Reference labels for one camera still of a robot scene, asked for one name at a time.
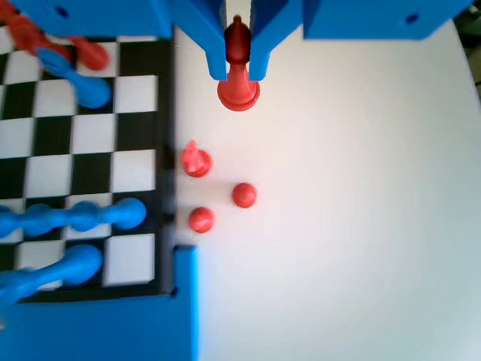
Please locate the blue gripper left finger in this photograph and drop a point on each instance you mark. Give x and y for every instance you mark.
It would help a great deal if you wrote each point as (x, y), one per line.
(214, 37)

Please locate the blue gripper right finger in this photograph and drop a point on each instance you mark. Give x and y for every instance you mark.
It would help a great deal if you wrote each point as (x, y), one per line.
(263, 34)

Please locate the red bishop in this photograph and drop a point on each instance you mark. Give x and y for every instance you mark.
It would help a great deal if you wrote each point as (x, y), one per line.
(238, 94)

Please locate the row of blue chess pieces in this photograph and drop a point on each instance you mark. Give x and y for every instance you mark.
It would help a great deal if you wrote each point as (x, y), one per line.
(80, 263)

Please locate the black white chessboard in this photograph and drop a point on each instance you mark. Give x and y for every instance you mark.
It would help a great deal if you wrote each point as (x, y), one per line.
(135, 131)

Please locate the red pawn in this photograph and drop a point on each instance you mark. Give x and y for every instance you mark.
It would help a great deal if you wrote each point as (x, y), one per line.
(92, 56)
(244, 195)
(201, 220)

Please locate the blue bishop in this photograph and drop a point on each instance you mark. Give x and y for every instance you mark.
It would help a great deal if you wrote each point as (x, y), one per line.
(92, 92)

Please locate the blue pawn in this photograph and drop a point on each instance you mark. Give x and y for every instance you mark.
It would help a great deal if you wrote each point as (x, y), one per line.
(60, 222)
(129, 214)
(22, 223)

